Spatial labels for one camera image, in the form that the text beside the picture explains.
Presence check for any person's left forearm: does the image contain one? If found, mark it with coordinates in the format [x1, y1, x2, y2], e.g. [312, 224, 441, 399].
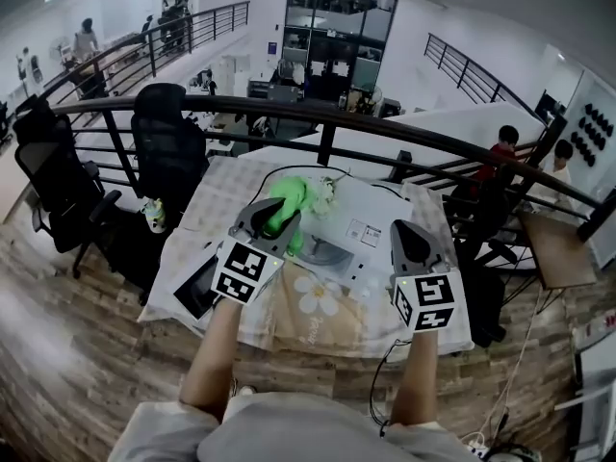
[178, 298, 242, 423]

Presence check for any straight black railing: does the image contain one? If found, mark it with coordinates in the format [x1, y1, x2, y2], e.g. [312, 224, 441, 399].
[423, 32, 550, 124]
[40, 0, 251, 110]

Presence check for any white metal frame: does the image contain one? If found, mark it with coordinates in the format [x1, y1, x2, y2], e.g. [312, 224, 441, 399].
[552, 334, 616, 462]

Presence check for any cluster of black wall knobs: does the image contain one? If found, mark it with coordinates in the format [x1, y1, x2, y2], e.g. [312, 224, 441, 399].
[570, 103, 615, 167]

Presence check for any curved black railing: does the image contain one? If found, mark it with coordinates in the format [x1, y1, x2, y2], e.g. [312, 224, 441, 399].
[13, 94, 616, 244]

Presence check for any small brown wooden table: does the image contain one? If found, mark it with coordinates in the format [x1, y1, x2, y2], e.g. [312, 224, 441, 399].
[519, 209, 598, 291]

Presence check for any person's right forearm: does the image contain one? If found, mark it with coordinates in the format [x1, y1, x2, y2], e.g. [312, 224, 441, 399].
[388, 328, 442, 427]

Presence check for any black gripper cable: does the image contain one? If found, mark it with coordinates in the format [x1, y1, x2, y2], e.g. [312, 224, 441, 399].
[368, 337, 415, 440]

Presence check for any long white cable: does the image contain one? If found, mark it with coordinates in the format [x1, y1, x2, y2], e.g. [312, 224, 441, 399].
[459, 289, 543, 451]

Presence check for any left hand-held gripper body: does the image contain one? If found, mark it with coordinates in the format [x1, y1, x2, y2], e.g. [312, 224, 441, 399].
[210, 227, 291, 306]

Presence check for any white flower bouquet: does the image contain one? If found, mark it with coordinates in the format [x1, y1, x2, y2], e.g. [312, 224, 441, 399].
[307, 173, 348, 218]

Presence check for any beige daisy placemat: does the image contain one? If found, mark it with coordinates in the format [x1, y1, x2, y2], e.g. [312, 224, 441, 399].
[238, 260, 386, 350]

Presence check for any checkered tablecloth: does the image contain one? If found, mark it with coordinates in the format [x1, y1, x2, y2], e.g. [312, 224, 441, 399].
[137, 155, 475, 355]

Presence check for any black mesh high-back office chair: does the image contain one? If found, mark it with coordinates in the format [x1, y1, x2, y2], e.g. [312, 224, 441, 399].
[103, 83, 211, 307]

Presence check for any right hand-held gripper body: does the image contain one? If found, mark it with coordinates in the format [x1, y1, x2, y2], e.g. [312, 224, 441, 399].
[389, 261, 468, 332]

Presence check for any white round floor device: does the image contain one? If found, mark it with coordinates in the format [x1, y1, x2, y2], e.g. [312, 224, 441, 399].
[485, 443, 530, 462]

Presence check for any white microwave oven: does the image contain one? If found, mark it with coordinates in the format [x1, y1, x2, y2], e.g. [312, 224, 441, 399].
[269, 173, 415, 302]

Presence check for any person's grey shirt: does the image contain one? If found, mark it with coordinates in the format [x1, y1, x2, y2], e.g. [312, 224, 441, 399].
[108, 391, 482, 462]

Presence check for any black framed glass partition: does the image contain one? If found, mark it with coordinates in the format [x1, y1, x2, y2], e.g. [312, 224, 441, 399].
[281, 0, 399, 110]

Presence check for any green cloth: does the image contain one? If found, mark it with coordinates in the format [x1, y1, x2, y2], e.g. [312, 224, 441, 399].
[262, 174, 321, 254]

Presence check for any small decorated bottle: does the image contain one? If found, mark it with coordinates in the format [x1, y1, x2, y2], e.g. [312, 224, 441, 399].
[139, 197, 168, 234]

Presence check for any light wooden desk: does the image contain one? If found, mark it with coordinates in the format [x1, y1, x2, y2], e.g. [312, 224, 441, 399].
[0, 141, 33, 225]

